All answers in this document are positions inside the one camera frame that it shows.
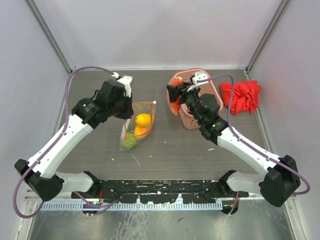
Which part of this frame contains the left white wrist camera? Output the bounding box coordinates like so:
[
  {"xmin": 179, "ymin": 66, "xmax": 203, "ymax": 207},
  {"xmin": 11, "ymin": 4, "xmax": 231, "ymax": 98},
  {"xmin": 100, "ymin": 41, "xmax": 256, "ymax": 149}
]
[{"xmin": 111, "ymin": 72, "xmax": 133, "ymax": 98}]

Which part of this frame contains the grey slotted cable duct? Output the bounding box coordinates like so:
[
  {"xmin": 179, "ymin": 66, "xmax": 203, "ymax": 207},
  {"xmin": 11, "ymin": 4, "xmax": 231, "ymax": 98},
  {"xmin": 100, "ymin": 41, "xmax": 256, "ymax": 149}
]
[{"xmin": 40, "ymin": 200, "xmax": 223, "ymax": 211}]

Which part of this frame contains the green toy custard apple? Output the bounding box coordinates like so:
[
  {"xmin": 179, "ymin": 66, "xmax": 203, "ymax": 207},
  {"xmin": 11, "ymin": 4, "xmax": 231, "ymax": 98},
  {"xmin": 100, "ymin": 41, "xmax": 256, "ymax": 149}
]
[{"xmin": 123, "ymin": 132, "xmax": 137, "ymax": 149}]

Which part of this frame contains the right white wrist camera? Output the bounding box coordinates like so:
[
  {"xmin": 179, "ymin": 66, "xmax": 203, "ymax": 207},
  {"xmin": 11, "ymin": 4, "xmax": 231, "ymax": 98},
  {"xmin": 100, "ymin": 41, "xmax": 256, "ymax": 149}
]
[{"xmin": 187, "ymin": 70, "xmax": 210, "ymax": 92}]

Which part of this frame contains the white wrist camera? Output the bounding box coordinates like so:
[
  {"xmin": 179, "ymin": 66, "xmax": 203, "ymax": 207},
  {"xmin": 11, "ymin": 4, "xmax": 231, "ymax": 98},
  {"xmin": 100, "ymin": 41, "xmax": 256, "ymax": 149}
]
[
  {"xmin": 111, "ymin": 72, "xmax": 133, "ymax": 98},
  {"xmin": 187, "ymin": 70, "xmax": 210, "ymax": 92}
]

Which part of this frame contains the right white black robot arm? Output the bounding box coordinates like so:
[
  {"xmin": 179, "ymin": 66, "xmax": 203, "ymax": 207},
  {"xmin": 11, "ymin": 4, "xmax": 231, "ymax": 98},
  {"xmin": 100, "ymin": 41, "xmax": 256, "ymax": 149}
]
[{"xmin": 166, "ymin": 83, "xmax": 301, "ymax": 207}]

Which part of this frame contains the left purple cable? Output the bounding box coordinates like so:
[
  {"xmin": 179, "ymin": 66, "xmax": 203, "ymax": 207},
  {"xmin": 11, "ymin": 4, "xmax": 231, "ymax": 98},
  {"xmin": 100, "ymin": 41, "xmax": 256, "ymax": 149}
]
[{"xmin": 12, "ymin": 66, "xmax": 120, "ymax": 219}]

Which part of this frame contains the orange toy fruit slice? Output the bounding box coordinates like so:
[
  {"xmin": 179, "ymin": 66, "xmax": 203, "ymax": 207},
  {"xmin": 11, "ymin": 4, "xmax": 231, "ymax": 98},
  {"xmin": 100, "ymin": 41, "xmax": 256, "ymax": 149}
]
[{"xmin": 133, "ymin": 125, "xmax": 148, "ymax": 139}]

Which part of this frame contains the pink plastic basket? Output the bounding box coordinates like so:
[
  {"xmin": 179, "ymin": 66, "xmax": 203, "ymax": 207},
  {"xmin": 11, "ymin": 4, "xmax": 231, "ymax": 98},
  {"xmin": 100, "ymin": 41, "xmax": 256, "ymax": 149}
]
[{"xmin": 172, "ymin": 68, "xmax": 224, "ymax": 129}]

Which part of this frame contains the toy watermelon slice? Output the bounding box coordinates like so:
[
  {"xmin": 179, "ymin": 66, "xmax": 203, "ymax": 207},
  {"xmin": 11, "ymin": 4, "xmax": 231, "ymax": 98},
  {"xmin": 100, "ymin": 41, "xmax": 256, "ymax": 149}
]
[{"xmin": 166, "ymin": 77, "xmax": 183, "ymax": 116}]

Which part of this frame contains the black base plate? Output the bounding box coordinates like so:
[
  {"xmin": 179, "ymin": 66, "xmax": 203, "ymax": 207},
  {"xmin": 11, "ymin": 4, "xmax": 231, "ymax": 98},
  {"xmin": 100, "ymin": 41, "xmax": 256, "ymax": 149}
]
[{"xmin": 80, "ymin": 180, "xmax": 237, "ymax": 204}]

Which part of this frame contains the clear orange zip top bag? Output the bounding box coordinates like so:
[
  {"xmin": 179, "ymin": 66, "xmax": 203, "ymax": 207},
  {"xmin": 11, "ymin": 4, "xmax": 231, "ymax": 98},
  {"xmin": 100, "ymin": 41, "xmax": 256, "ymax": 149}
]
[{"xmin": 119, "ymin": 100, "xmax": 157, "ymax": 151}]

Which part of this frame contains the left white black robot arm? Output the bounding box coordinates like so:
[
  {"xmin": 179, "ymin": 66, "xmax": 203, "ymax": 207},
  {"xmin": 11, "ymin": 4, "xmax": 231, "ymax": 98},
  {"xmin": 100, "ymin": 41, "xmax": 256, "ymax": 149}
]
[{"xmin": 14, "ymin": 75, "xmax": 134, "ymax": 202}]

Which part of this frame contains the yellow toy lemon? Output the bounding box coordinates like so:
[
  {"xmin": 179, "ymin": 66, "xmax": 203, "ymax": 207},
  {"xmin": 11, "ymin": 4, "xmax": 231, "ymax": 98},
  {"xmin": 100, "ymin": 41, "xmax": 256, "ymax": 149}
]
[{"xmin": 135, "ymin": 113, "xmax": 152, "ymax": 126}]

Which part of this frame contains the red crumpled cloth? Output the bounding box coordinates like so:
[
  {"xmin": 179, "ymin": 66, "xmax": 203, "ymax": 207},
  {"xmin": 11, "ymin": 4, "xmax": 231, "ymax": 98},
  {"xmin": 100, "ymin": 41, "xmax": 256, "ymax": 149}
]
[{"xmin": 219, "ymin": 80, "xmax": 262, "ymax": 115}]

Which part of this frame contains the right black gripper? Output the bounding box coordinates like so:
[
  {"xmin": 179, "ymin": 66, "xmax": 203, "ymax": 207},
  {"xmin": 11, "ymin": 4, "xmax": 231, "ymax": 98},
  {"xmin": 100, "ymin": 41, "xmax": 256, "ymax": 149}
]
[{"xmin": 166, "ymin": 81, "xmax": 204, "ymax": 125}]

